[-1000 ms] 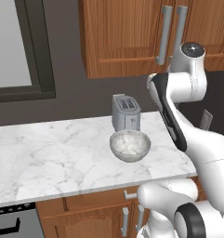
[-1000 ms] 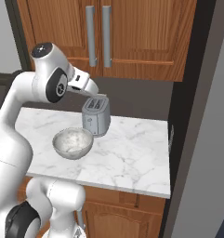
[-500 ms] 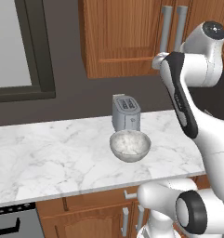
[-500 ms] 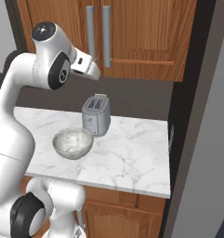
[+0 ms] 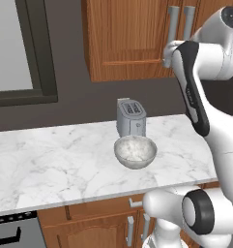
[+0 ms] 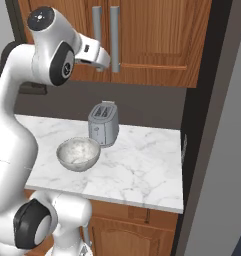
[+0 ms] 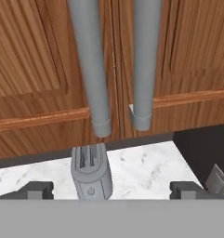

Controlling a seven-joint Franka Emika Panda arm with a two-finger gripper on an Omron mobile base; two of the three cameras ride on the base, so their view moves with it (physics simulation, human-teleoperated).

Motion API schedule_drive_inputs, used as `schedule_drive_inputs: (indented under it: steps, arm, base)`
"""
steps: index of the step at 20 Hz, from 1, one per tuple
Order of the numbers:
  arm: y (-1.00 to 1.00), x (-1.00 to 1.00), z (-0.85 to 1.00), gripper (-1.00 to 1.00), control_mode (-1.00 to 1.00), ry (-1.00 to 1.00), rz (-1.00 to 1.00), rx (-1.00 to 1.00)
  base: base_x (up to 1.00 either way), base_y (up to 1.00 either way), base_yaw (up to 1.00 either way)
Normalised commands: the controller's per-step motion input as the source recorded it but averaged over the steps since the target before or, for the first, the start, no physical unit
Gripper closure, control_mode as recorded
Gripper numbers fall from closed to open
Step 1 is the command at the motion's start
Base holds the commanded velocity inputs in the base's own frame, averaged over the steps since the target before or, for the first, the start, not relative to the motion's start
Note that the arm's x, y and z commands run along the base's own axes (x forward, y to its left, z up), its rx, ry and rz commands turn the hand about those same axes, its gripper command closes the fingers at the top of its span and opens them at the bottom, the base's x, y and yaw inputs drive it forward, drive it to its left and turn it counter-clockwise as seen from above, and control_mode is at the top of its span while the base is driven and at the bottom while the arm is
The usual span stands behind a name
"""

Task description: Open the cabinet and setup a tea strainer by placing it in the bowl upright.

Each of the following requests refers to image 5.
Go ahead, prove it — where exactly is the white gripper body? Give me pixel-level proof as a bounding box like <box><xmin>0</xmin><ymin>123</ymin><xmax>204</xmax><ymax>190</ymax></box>
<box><xmin>161</xmin><ymin>40</ymin><xmax>184</xmax><ymax>69</ymax></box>

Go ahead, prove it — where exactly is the grey marbled bowl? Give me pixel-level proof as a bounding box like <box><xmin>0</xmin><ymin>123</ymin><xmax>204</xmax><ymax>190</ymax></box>
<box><xmin>113</xmin><ymin>135</ymin><xmax>159</xmax><ymax>171</ymax></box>

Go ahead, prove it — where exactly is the grey toaster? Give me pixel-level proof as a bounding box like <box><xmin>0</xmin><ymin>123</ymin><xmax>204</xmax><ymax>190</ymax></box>
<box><xmin>116</xmin><ymin>97</ymin><xmax>148</xmax><ymax>139</ymax></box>

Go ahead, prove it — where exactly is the dark framed window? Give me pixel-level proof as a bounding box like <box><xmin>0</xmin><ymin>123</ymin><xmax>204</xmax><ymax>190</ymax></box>
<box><xmin>0</xmin><ymin>0</ymin><xmax>59</xmax><ymax>109</ymax></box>

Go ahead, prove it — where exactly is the wooden drawer front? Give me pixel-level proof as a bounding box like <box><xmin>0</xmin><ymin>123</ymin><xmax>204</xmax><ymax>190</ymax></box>
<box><xmin>64</xmin><ymin>193</ymin><xmax>146</xmax><ymax>221</ymax></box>

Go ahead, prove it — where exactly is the grey dishwasher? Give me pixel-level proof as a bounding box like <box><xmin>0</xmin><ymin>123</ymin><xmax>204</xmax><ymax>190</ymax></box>
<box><xmin>0</xmin><ymin>210</ymin><xmax>47</xmax><ymax>248</ymax></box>

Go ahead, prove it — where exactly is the grey wall cabinet handle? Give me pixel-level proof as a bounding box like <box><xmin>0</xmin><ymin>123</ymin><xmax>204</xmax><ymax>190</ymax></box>
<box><xmin>183</xmin><ymin>5</ymin><xmax>196</xmax><ymax>42</ymax></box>
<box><xmin>167</xmin><ymin>5</ymin><xmax>181</xmax><ymax>44</ymax></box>

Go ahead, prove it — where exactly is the wooden wall cabinet door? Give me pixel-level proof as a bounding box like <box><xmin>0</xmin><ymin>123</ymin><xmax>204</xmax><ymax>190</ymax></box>
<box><xmin>181</xmin><ymin>0</ymin><xmax>233</xmax><ymax>79</ymax></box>
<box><xmin>81</xmin><ymin>0</ymin><xmax>184</xmax><ymax>83</ymax></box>

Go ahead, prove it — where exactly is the grey drawer handle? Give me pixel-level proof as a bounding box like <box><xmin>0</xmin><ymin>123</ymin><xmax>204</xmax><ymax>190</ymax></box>
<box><xmin>128</xmin><ymin>197</ymin><xmax>145</xmax><ymax>209</ymax></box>

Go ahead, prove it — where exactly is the grey base cabinet handle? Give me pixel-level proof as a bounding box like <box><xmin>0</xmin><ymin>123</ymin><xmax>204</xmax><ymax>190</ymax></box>
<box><xmin>140</xmin><ymin>212</ymin><xmax>152</xmax><ymax>243</ymax></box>
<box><xmin>125</xmin><ymin>215</ymin><xmax>135</xmax><ymax>248</ymax></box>

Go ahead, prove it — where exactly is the black dishwasher handle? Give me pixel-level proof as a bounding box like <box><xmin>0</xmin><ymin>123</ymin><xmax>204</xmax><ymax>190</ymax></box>
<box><xmin>0</xmin><ymin>226</ymin><xmax>22</xmax><ymax>247</ymax></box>

